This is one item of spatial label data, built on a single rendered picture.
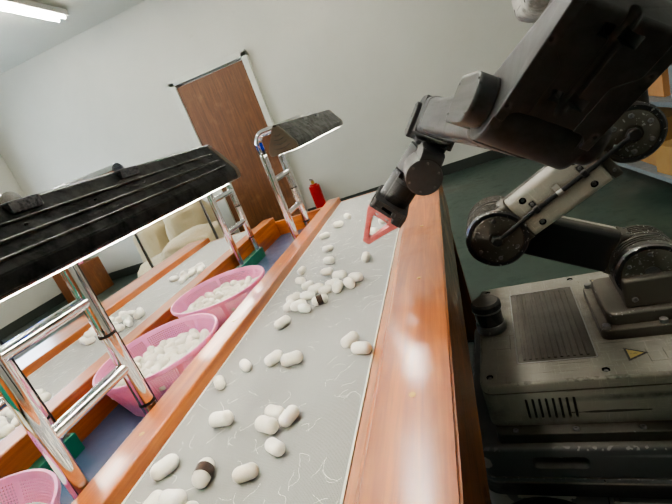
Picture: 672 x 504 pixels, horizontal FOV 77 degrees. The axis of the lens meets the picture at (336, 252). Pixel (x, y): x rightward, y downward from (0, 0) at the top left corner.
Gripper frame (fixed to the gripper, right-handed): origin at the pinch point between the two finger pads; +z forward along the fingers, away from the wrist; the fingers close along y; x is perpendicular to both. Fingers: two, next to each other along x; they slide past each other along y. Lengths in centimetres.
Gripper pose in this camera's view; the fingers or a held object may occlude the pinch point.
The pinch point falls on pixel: (368, 238)
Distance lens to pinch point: 80.4
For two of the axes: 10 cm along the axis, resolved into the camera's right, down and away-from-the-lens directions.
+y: -2.1, 3.8, -9.0
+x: 8.6, 5.2, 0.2
